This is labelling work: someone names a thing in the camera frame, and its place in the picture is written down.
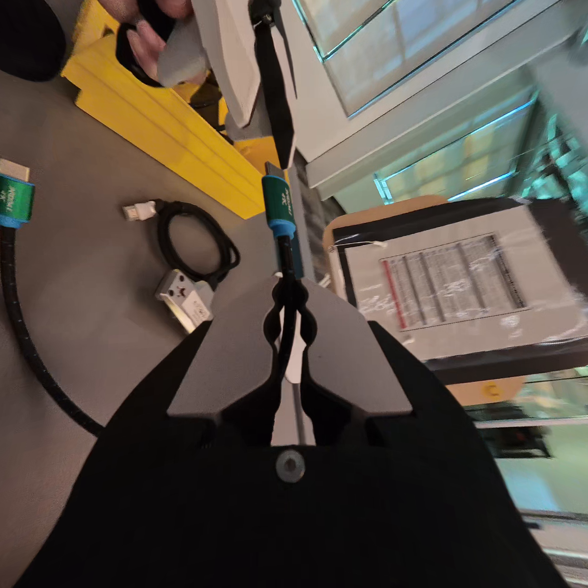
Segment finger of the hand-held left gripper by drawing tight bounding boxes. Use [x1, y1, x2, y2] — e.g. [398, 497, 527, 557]
[272, 0, 299, 100]
[190, 0, 296, 171]

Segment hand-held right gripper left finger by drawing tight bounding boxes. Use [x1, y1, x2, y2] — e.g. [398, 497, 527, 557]
[166, 276, 288, 420]

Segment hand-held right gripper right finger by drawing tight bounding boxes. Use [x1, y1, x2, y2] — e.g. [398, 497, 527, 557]
[292, 278, 415, 420]

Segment small grey hdmi port box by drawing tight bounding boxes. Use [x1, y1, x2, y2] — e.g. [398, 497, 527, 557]
[154, 269, 217, 334]

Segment black braided green-plug hdmi cable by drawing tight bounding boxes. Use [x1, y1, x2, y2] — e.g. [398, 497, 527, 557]
[0, 158, 298, 437]

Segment person's left hand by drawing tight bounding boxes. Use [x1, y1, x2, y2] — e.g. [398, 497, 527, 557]
[99, 0, 194, 70]

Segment yellow plastic bin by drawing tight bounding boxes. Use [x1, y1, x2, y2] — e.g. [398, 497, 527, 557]
[61, 0, 282, 220]

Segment frosted glass window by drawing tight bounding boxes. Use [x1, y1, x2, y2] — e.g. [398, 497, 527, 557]
[294, 0, 588, 204]

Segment black framed paper sign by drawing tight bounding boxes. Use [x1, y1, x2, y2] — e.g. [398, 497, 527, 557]
[330, 197, 588, 383]

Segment coiled black cable white plug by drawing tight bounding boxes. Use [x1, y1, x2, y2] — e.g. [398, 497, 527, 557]
[122, 199, 241, 286]

